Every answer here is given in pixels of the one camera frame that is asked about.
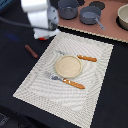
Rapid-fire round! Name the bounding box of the grey cooking pot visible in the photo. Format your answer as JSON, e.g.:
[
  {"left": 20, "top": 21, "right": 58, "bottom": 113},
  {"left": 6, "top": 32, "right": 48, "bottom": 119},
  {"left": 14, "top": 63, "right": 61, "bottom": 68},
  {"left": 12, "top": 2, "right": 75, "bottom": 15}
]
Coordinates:
[{"left": 58, "top": 0, "right": 79, "bottom": 20}]

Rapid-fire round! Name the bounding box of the cream bowl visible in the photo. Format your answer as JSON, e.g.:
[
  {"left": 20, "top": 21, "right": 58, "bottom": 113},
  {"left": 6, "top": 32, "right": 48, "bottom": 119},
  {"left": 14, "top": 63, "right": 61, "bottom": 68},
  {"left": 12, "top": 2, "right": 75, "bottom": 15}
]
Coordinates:
[{"left": 118, "top": 4, "right": 128, "bottom": 30}]

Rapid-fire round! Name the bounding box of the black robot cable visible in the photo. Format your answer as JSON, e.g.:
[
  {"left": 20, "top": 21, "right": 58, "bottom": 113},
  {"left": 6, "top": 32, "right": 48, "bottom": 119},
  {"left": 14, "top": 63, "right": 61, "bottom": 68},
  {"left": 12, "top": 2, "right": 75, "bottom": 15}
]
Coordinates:
[{"left": 0, "top": 15, "right": 36, "bottom": 29}]

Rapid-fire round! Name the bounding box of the red toy tomato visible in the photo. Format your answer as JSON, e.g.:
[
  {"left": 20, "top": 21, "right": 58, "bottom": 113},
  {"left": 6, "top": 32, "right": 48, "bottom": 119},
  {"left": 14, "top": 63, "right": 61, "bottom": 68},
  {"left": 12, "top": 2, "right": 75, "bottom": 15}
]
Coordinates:
[{"left": 37, "top": 36, "right": 48, "bottom": 42}]

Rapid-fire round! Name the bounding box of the beige round plate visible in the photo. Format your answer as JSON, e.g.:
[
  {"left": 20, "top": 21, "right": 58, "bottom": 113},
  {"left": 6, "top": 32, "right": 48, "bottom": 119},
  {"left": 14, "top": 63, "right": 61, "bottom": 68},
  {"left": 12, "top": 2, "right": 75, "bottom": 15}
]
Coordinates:
[{"left": 55, "top": 55, "right": 82, "bottom": 78}]

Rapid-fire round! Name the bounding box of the fork with orange handle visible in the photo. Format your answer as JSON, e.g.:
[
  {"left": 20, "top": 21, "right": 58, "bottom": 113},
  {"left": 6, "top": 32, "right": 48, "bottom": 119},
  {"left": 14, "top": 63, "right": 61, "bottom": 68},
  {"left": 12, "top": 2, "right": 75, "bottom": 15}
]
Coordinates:
[{"left": 44, "top": 72, "right": 85, "bottom": 89}]

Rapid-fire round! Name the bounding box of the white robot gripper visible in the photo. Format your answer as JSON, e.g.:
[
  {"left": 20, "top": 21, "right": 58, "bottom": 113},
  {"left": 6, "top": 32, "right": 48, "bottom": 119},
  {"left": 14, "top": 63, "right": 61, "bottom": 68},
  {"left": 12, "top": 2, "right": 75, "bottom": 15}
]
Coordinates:
[{"left": 21, "top": 0, "right": 59, "bottom": 39}]

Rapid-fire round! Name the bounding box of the white woven placemat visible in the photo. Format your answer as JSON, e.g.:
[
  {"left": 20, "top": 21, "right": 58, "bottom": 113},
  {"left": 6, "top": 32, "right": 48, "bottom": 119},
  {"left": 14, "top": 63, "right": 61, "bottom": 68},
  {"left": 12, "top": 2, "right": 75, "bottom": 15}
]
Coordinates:
[{"left": 13, "top": 32, "right": 113, "bottom": 128}]

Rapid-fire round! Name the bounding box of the brown toy sausage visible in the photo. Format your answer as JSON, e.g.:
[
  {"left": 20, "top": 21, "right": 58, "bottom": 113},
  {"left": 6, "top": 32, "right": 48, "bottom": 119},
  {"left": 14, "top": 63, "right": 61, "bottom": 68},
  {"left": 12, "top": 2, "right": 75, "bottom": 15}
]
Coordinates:
[{"left": 25, "top": 45, "right": 38, "bottom": 58}]

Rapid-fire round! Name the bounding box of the pink stove board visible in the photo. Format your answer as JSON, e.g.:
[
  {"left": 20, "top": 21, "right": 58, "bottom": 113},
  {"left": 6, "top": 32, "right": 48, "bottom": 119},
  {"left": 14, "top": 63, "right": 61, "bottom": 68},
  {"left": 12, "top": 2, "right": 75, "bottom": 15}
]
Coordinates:
[{"left": 59, "top": 0, "right": 128, "bottom": 43}]

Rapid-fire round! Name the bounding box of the knife with orange handle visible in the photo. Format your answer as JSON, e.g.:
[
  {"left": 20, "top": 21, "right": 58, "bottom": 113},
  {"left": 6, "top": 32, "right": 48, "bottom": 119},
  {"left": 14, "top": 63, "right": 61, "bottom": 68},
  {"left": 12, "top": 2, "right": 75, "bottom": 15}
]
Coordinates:
[{"left": 56, "top": 50, "right": 97, "bottom": 62}]

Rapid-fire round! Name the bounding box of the grey frying pan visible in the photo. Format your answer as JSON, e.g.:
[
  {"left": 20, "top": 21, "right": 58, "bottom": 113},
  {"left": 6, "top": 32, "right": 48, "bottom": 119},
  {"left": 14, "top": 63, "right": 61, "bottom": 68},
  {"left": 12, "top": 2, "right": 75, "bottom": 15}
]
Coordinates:
[{"left": 79, "top": 6, "right": 105, "bottom": 30}]

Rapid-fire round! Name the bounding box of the black stove burner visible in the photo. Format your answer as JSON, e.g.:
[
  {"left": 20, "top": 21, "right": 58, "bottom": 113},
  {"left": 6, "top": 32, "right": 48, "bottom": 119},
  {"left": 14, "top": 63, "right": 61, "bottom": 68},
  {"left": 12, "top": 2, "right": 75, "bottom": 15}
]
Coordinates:
[{"left": 89, "top": 1, "right": 105, "bottom": 10}]

